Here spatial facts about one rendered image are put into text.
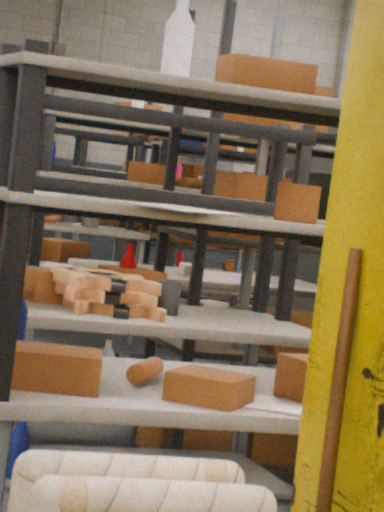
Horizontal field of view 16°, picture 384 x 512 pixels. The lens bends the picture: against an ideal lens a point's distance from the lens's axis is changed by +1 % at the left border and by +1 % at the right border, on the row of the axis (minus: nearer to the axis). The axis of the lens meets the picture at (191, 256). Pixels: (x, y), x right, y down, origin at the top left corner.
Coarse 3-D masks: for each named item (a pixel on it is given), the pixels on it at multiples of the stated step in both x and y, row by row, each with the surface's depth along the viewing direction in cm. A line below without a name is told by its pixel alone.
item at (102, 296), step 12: (60, 288) 491; (72, 288) 473; (84, 288) 481; (72, 300) 473; (96, 300) 481; (108, 300) 475; (120, 300) 479; (132, 300) 486; (144, 300) 483; (156, 300) 479
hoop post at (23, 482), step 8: (16, 472) 110; (16, 480) 110; (24, 480) 110; (32, 480) 110; (16, 488) 110; (24, 488) 110; (16, 496) 110; (24, 496) 110; (8, 504) 111; (16, 504) 110; (24, 504) 110
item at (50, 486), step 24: (48, 480) 102; (72, 480) 103; (96, 480) 104; (120, 480) 104; (144, 480) 105; (168, 480) 106; (72, 504) 102; (96, 504) 103; (120, 504) 103; (144, 504) 104; (168, 504) 104; (192, 504) 105; (216, 504) 105; (240, 504) 106; (264, 504) 107
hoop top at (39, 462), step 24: (24, 456) 110; (48, 456) 110; (72, 456) 111; (96, 456) 112; (120, 456) 113; (144, 456) 113; (168, 456) 115; (192, 480) 113; (216, 480) 114; (240, 480) 115
